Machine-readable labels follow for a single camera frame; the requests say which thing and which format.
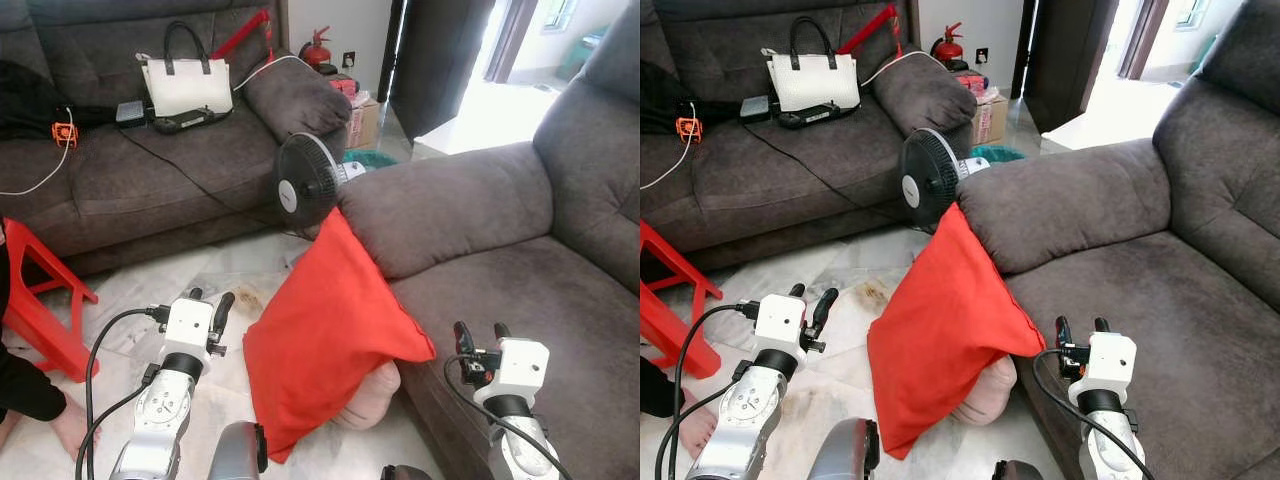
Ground white handbag black handles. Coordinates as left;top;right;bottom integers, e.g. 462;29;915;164
768;16;861;113
140;22;234;119

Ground red pillow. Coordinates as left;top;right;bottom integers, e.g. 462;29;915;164
867;203;1048;461
243;207;437;463

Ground person's black trouser leg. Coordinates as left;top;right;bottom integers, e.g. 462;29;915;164
640;355;687;419
0;225;67;422

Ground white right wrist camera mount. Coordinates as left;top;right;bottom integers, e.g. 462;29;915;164
487;338;551;403
1075;332;1138;393

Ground thin white cable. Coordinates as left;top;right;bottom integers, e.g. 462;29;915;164
0;105;77;197
640;100;698;191

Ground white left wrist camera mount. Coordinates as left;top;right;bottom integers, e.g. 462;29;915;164
163;298;216;356
753;295;809;353

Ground red fire extinguisher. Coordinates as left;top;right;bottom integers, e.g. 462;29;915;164
932;22;966;66
300;27;333;71

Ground person's bare foot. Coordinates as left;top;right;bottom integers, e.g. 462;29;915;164
680;390;719;461
50;395;101;461

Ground robot left leg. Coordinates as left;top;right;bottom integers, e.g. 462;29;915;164
207;422;269;480
808;418;881;480

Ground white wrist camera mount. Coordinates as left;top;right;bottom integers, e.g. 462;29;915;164
163;298;216;356
1075;332;1138;393
753;295;809;353
487;338;551;403

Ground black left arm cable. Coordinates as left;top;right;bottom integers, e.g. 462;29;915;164
75;305;171;480
655;300;763;480

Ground red plastic stool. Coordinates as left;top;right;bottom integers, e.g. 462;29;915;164
0;218;101;383
640;220;723;379

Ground brown door frame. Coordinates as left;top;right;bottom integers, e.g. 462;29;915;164
1118;0;1166;81
485;0;541;83

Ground pink plush cushion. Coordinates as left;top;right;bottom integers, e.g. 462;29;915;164
330;362;402;431
950;355;1019;426

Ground black flat device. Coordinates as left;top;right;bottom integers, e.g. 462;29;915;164
150;105;233;135
778;100;861;131

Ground black electric fan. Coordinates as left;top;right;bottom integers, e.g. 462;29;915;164
274;133;367;229
900;128;991;233

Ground cardboard box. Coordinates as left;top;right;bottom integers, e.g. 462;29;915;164
345;95;381;149
972;90;1011;146

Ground grey fabric loveseat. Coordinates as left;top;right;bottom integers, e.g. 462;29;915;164
955;0;1280;480
338;0;641;480

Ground black garment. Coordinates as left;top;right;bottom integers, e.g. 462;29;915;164
0;60;117;141
640;60;741;136

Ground dark door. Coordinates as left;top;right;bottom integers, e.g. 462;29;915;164
1022;0;1121;136
390;0;497;141

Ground red plastic handle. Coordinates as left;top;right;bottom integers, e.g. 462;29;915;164
210;8;276;61
838;3;901;56

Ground long grey fabric sofa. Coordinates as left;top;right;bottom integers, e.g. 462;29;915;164
0;0;353;277
640;0;977;271

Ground thin black power cable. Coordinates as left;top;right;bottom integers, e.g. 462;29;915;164
115;125;301;237
745;120;926;227

